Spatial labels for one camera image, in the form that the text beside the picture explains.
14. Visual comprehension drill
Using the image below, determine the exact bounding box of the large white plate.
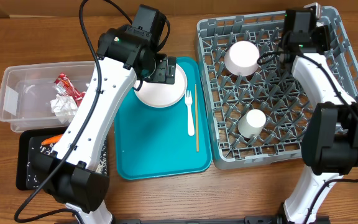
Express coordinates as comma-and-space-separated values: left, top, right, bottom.
135, 64, 188, 108

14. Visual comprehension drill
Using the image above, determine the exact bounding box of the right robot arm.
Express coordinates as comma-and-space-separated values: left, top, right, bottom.
280, 4, 358, 223

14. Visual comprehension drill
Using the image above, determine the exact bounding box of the orange carrot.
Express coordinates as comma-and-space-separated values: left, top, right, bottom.
41, 134, 63, 146

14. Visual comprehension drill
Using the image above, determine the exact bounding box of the black plastic tray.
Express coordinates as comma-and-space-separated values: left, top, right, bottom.
16, 126, 109, 190

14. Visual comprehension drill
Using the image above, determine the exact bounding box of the wooden chopstick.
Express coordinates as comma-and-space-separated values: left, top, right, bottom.
195, 84, 200, 152

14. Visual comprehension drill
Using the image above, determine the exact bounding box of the white plastic cup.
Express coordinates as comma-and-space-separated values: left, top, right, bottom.
238, 109, 267, 138

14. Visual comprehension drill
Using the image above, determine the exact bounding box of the clear plastic storage bin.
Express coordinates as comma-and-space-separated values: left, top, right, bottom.
0, 61, 94, 133

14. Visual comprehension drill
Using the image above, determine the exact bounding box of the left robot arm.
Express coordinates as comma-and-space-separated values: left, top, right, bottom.
31, 5, 176, 223

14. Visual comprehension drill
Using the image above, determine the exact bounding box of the teal serving tray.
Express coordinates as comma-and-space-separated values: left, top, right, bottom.
114, 57, 212, 180

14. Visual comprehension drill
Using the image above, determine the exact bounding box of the white plastic fork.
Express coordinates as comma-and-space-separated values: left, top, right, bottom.
185, 90, 195, 136

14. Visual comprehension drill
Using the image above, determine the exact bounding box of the white napkin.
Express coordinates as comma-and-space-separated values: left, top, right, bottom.
50, 95, 78, 124

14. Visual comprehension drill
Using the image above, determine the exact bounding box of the red snack wrapper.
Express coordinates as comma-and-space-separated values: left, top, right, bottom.
54, 73, 86, 106

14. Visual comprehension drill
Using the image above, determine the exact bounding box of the grey dishwasher rack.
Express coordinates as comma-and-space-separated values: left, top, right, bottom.
195, 6, 358, 170

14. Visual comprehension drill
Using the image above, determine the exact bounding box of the bowl with nuts and crumbs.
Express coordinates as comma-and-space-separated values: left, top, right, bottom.
224, 40, 260, 77

